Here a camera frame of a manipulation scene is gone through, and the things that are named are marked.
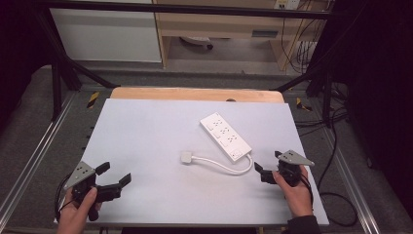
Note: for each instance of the aluminium rail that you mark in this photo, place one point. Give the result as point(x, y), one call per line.
point(350, 182)
point(35, 156)

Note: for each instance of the person's left hand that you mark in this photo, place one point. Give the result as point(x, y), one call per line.
point(76, 214)

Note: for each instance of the wooden table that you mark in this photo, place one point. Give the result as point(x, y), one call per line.
point(195, 94)

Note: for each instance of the office chair base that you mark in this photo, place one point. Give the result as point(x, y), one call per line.
point(198, 41)

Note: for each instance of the black curtain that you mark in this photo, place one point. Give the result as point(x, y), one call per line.
point(19, 48)
point(380, 81)

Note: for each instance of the yellow black tape marker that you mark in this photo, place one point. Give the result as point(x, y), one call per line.
point(302, 104)
point(93, 99)

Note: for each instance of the white power strip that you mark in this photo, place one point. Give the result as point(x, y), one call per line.
point(225, 136)

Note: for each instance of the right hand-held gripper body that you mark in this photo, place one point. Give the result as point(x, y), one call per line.
point(290, 169)

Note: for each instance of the person's right hand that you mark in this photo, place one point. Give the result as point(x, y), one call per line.
point(297, 196)

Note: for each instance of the light wooden desk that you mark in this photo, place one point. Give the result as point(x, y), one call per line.
point(224, 27)

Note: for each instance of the white wall outlet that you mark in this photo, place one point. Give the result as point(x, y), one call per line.
point(287, 4)

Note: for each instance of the pale grey table mat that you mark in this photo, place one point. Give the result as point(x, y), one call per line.
point(156, 146)

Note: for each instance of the white cabinet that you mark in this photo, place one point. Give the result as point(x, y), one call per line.
point(107, 35)

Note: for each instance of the black metal frame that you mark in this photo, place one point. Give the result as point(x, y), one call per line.
point(181, 8)

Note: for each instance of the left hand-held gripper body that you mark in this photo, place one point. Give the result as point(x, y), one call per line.
point(80, 174)

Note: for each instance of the white square plug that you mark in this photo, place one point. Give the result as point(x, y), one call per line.
point(186, 157)

